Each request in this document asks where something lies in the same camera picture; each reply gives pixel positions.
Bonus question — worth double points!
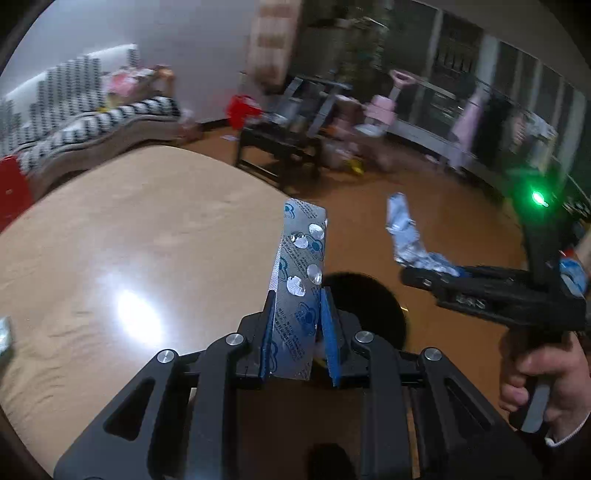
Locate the pink hanging garment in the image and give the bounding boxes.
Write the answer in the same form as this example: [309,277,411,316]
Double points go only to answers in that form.
[450,88,491,172]

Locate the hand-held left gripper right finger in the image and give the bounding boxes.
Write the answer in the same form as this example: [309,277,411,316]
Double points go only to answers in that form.
[321,287,543,480]

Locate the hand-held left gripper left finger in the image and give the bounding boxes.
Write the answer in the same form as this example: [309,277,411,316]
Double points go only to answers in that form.
[53,291,278,480]

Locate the wooden frame sofa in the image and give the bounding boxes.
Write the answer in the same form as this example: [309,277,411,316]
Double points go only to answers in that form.
[0,44,186,186]

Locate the pink toy car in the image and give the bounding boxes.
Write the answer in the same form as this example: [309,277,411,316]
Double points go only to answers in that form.
[355,69,417,138]

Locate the red bear-shaped chair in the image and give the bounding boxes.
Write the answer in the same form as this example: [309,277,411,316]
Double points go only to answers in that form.
[0,154,34,232]

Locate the pink plush cushions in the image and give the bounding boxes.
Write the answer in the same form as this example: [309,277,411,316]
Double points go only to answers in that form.
[104,65,179,110]

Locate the black low table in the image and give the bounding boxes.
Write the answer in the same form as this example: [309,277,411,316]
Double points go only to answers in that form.
[235,124,325,191]

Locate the potted plant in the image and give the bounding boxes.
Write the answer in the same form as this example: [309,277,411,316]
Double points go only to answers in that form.
[341,0,394,80]

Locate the red plastic bag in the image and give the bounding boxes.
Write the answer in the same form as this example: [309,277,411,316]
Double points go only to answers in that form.
[226,95,265,128]

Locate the silver blue foil pack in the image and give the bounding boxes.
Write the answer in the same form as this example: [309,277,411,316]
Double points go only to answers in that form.
[385,192,462,278]

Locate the person's right hand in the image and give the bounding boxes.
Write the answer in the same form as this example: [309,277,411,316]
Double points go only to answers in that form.
[499,329,591,445]

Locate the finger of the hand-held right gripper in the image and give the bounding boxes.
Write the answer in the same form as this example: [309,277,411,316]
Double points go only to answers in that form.
[434,288,532,325]
[399,264,532,296]

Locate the silver blister pack blue print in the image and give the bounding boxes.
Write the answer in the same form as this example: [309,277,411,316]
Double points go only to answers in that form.
[268,198,330,381]

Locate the black white striped blanket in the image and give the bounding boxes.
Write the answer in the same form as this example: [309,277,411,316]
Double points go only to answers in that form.
[0,44,182,163]

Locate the person's right forearm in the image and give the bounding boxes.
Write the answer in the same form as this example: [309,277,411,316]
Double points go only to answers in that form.
[522,415,591,480]

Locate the metal frame chair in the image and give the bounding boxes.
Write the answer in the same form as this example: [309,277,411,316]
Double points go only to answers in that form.
[277,76,352,139]

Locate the black round trash bin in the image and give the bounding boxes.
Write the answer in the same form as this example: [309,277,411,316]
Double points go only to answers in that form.
[321,272,410,352]

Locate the silver foil box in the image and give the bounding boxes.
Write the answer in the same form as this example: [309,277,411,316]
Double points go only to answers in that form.
[0,316,14,359]

